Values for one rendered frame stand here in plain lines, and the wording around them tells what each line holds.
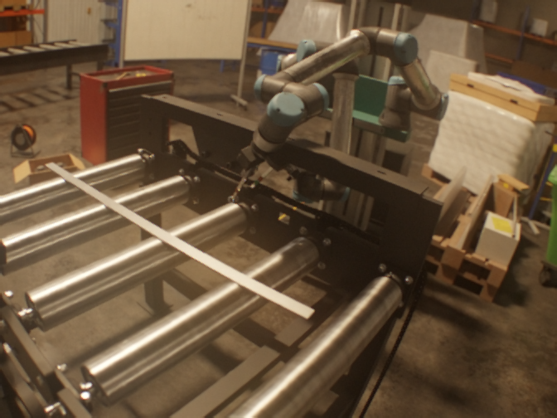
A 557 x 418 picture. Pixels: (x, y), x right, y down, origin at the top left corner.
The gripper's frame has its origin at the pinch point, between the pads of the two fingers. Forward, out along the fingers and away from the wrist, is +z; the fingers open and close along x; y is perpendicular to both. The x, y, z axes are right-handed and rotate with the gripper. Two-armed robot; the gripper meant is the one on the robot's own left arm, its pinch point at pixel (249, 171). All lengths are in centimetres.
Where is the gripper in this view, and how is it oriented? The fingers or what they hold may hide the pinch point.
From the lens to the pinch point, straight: 134.3
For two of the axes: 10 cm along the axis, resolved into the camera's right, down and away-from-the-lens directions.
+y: -5.9, -7.8, 2.0
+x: -7.3, 4.2, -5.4
